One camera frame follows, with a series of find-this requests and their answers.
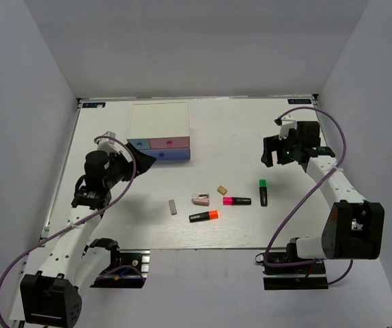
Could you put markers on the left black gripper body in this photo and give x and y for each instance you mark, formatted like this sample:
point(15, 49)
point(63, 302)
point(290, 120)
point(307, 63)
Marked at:
point(121, 169)

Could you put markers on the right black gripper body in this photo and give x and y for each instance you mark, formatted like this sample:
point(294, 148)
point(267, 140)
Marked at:
point(287, 147)

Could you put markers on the wide purple-blue drawer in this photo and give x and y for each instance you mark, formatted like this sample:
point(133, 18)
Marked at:
point(178, 154)

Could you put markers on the small blue drawer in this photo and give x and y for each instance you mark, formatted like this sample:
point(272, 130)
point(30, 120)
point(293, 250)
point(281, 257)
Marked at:
point(140, 144)

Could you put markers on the white mini drawer cabinet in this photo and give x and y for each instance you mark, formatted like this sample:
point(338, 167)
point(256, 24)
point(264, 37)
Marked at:
point(156, 120)

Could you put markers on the green cap highlighter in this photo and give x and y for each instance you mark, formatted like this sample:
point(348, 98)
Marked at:
point(263, 192)

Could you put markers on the pink drawer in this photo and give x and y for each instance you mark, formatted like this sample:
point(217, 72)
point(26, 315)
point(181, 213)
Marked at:
point(169, 143)

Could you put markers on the grey eraser stick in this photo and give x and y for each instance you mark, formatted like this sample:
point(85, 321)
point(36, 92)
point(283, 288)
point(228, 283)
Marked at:
point(172, 207)

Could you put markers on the small tan eraser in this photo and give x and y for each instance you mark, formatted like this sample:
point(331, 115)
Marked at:
point(222, 190)

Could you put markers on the pink cap highlighter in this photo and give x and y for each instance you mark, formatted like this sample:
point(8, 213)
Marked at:
point(236, 201)

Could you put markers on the orange cap highlighter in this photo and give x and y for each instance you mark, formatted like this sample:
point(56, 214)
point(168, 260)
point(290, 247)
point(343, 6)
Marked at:
point(205, 216)

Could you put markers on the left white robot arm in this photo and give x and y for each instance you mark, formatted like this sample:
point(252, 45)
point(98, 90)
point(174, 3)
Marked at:
point(53, 295)

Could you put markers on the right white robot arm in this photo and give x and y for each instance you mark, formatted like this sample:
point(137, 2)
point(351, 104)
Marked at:
point(353, 230)

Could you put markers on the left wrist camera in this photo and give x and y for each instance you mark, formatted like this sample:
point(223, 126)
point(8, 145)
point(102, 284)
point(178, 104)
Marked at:
point(107, 143)

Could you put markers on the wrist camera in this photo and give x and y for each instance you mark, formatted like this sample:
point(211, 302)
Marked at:
point(107, 143)
point(285, 123)

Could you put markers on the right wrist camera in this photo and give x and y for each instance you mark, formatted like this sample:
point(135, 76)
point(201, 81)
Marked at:
point(285, 123)

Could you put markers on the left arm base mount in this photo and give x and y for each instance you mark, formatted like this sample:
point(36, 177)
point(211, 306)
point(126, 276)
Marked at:
point(128, 270)

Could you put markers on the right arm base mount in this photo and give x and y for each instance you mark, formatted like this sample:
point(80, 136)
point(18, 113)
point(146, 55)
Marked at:
point(308, 277)

